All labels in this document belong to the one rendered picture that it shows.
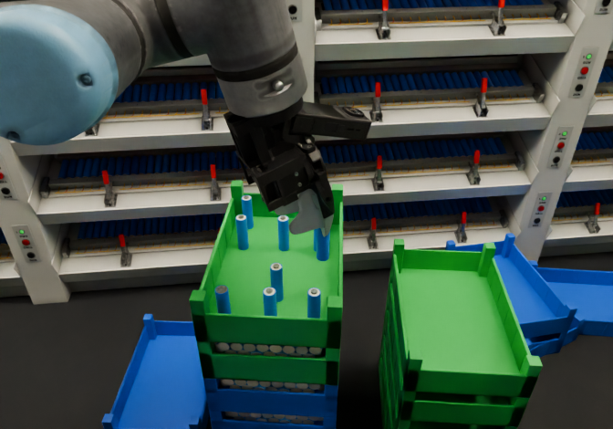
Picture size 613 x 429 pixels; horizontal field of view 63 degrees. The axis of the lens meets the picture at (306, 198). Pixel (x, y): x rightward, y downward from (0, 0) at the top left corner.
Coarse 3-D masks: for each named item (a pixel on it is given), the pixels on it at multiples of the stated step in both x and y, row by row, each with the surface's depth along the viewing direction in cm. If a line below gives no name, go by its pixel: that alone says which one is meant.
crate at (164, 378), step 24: (144, 336) 126; (168, 336) 131; (192, 336) 131; (144, 360) 124; (168, 360) 124; (192, 360) 124; (144, 384) 118; (168, 384) 118; (192, 384) 118; (120, 408) 111; (144, 408) 113; (168, 408) 113; (192, 408) 113
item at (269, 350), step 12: (216, 348) 73; (228, 348) 71; (240, 348) 71; (252, 348) 71; (264, 348) 71; (276, 348) 70; (288, 348) 70; (300, 348) 70; (312, 348) 70; (324, 348) 71
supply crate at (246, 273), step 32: (224, 224) 83; (256, 224) 91; (224, 256) 84; (256, 256) 84; (288, 256) 84; (256, 288) 77; (288, 288) 77; (320, 288) 77; (192, 320) 67; (224, 320) 66; (256, 320) 66; (288, 320) 66; (320, 320) 65
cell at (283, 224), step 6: (282, 216) 82; (282, 222) 81; (282, 228) 82; (288, 228) 83; (282, 234) 83; (288, 234) 84; (282, 240) 84; (288, 240) 84; (282, 246) 84; (288, 246) 85
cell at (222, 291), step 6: (216, 288) 68; (222, 288) 68; (216, 294) 67; (222, 294) 67; (228, 294) 68; (216, 300) 68; (222, 300) 68; (228, 300) 69; (222, 306) 68; (228, 306) 69; (222, 312) 69; (228, 312) 70
